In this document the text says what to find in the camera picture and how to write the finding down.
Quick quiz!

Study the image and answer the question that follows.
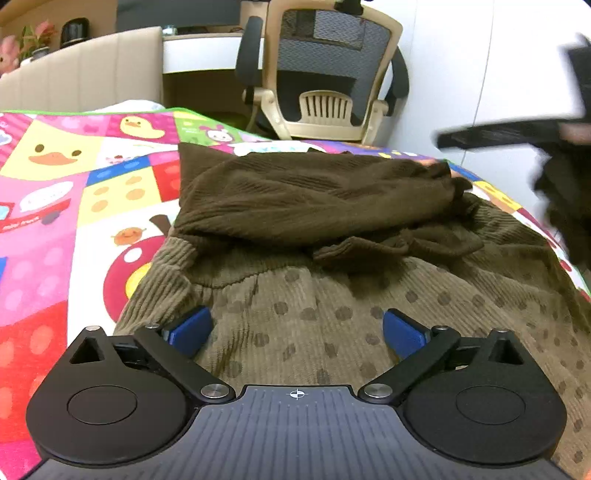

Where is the beige mesh office chair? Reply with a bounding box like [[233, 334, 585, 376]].
[[235, 1, 410, 145]]

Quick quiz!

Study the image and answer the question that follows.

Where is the white bed sheet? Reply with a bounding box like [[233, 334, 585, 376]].
[[87, 99, 165, 114]]

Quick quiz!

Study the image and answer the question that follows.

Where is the beige upholstered headboard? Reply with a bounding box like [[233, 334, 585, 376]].
[[1, 27, 163, 113]]

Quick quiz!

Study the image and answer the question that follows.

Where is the black computer monitor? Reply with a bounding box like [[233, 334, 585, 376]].
[[116, 0, 242, 32]]

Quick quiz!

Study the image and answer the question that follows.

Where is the pink bunny plush toy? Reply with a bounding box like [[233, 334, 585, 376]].
[[0, 35, 20, 76]]

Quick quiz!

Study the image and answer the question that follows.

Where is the white desk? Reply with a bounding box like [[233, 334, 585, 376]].
[[163, 33, 242, 74]]

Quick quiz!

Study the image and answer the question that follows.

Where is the colourful cartoon play mat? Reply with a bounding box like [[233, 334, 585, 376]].
[[1, 109, 590, 479]]

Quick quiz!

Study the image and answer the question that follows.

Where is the brown polka dot corduroy garment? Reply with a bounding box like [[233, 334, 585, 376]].
[[115, 143, 590, 479]]

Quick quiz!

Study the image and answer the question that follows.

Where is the potted pink flower plant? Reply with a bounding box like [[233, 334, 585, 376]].
[[19, 20, 56, 60]]

